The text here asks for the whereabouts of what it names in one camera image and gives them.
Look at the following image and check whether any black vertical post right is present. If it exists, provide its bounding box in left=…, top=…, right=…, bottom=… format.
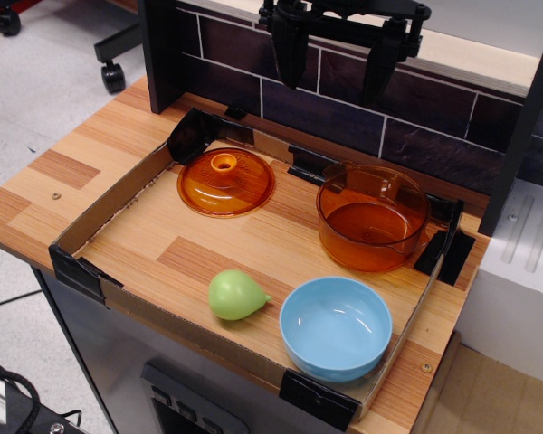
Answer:
left=478, top=53, right=543, bottom=236

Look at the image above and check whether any black office chair base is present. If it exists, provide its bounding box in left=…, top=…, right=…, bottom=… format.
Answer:
left=94, top=24, right=142, bottom=94

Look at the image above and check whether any cardboard fence with black tape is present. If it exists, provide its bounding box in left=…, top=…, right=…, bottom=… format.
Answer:
left=48, top=111, right=488, bottom=433

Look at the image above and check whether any green plastic pear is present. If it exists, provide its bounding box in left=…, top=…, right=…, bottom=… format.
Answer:
left=208, top=269, right=272, bottom=321

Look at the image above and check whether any black vertical post left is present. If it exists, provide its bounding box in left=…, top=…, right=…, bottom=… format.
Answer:
left=138, top=0, right=186, bottom=114

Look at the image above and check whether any toy oven front panel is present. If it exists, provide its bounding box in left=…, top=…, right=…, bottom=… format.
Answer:
left=140, top=363, right=250, bottom=434

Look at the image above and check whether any white plastic sink unit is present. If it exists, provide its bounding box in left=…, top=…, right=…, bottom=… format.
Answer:
left=456, top=180, right=543, bottom=381

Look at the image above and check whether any light blue bowl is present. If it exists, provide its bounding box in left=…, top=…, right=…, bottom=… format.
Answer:
left=279, top=277, right=393, bottom=382

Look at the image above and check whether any black vertical post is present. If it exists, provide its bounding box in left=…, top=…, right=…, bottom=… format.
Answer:
left=138, top=0, right=186, bottom=114
left=478, top=53, right=543, bottom=236

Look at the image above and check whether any orange transparent pot lid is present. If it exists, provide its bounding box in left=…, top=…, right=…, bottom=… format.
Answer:
left=177, top=147, right=275, bottom=218

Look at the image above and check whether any black cable bottom left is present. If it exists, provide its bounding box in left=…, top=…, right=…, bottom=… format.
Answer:
left=0, top=354, right=83, bottom=434

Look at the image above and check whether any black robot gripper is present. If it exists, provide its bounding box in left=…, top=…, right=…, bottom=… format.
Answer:
left=259, top=0, right=432, bottom=105

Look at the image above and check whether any orange transparent pot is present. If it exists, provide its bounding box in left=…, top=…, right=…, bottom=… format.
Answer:
left=316, top=162, right=432, bottom=272

